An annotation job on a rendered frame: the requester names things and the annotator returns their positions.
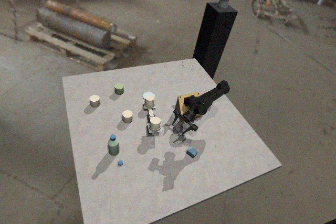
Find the small blue block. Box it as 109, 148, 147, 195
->
186, 147, 198, 158

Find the dark green cylinder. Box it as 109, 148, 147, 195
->
114, 83, 124, 95

